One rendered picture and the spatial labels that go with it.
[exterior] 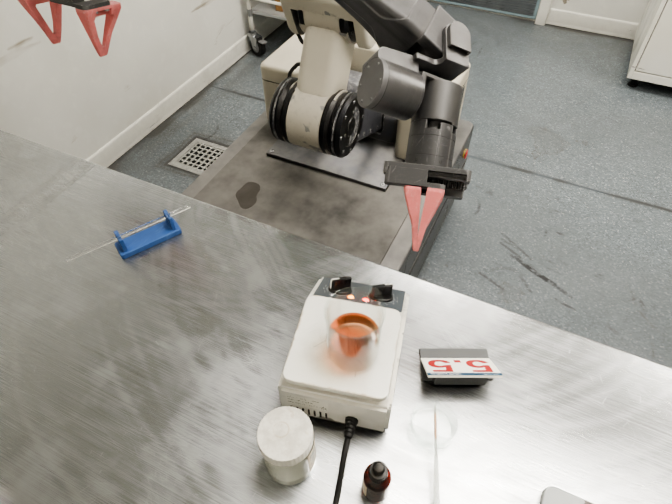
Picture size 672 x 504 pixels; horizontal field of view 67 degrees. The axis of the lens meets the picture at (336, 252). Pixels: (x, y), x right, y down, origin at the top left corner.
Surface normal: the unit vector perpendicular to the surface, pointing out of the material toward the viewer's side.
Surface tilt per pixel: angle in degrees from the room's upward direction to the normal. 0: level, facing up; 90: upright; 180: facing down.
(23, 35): 90
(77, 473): 0
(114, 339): 0
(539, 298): 0
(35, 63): 90
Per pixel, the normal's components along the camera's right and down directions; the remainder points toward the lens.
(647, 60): -0.44, 0.68
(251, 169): 0.00, -0.66
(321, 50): -0.40, 0.32
